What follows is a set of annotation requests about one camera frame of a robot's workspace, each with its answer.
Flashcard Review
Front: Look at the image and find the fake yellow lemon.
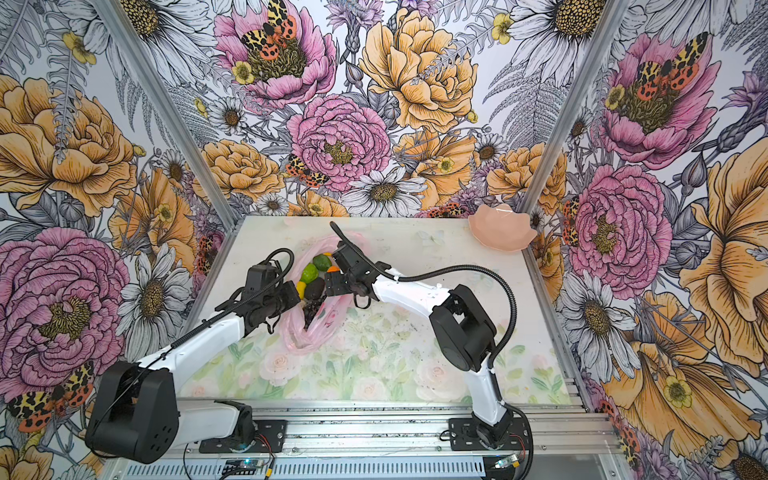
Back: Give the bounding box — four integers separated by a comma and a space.
296, 281, 307, 299

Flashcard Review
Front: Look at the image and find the fake dark grape bunch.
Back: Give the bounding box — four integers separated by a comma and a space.
303, 298, 324, 330

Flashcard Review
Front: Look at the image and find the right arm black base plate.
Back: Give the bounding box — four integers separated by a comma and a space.
446, 416, 533, 452

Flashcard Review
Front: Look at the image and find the left green circuit board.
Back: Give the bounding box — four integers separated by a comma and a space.
220, 458, 272, 479

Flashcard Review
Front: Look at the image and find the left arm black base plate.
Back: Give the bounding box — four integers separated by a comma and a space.
198, 419, 288, 454

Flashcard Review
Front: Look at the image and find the fake green lime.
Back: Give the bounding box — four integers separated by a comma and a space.
300, 263, 319, 285

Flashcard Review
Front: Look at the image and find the pink printed plastic bag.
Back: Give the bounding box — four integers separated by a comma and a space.
277, 234, 354, 355

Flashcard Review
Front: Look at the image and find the aluminium corner post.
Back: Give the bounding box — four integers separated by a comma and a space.
520, 0, 631, 217
94, 1, 238, 232

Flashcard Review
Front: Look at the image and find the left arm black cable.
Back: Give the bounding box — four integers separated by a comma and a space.
89, 247, 296, 433

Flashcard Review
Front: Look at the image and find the right aluminium corner post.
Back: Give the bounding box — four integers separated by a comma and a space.
520, 0, 631, 217

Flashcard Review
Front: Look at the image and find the left aluminium corner post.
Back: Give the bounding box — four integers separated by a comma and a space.
94, 1, 238, 232

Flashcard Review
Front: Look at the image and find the right green circuit board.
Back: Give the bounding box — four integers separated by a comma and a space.
493, 454, 520, 470

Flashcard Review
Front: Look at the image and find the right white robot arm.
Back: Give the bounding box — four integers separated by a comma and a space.
326, 238, 517, 449

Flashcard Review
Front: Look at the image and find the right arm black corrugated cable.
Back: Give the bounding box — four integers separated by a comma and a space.
329, 220, 520, 368

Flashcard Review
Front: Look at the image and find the white ventilated cable duct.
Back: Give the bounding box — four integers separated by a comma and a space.
114, 456, 486, 479

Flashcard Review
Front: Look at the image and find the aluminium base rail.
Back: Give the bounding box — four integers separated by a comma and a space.
107, 398, 625, 463

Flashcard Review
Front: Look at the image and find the green circuit board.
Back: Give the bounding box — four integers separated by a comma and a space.
220, 458, 272, 479
493, 454, 520, 470

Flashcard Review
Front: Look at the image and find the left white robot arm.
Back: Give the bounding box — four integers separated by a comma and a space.
85, 260, 299, 464

